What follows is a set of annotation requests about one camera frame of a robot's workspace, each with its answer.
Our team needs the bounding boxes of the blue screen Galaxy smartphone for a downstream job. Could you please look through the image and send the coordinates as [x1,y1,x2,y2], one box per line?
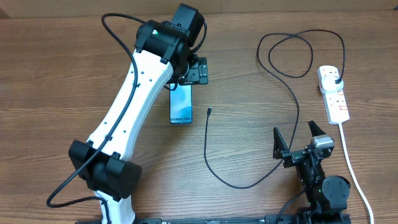
[170,83,193,124]

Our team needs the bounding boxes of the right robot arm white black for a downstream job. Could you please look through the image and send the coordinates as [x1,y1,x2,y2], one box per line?
[266,121,351,223]

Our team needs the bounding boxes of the white power strip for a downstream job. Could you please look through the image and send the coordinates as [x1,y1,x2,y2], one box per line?
[317,65,351,125]

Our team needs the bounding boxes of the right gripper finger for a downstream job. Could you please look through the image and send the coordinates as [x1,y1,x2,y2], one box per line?
[273,127,289,159]
[308,121,326,137]

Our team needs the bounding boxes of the white power strip cord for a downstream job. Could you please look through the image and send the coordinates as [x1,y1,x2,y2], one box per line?
[338,122,375,224]

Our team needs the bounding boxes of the white charger plug adapter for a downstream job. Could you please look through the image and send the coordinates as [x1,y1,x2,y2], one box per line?
[319,77,344,94]

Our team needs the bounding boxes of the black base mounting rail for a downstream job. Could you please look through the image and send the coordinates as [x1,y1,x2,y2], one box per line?
[74,213,352,224]

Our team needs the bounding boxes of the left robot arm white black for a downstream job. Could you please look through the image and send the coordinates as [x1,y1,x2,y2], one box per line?
[68,4,209,223]

